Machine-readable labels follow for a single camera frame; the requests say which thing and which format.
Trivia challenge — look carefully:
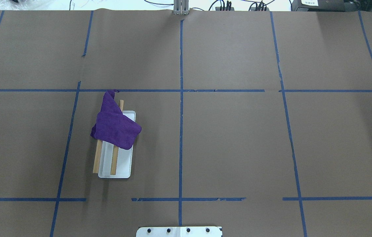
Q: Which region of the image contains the clear plastic bag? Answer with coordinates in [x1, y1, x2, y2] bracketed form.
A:
[0, 0, 40, 11]

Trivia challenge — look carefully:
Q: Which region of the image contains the white towel rack base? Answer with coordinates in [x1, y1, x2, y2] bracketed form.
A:
[98, 110, 136, 179]

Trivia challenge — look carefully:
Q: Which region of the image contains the black box with label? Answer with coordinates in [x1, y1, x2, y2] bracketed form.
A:
[291, 0, 372, 12]

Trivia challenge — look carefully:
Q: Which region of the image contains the aluminium frame post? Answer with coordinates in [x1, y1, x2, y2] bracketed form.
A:
[173, 0, 190, 15]

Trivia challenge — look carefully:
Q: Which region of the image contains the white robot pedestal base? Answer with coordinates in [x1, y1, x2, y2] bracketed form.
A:
[136, 226, 223, 237]

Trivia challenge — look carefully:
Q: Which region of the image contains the purple towel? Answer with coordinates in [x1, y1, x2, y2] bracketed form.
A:
[90, 90, 142, 150]

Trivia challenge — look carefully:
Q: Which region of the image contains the wooden rack rod left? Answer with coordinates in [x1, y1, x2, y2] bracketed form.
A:
[110, 99, 124, 175]

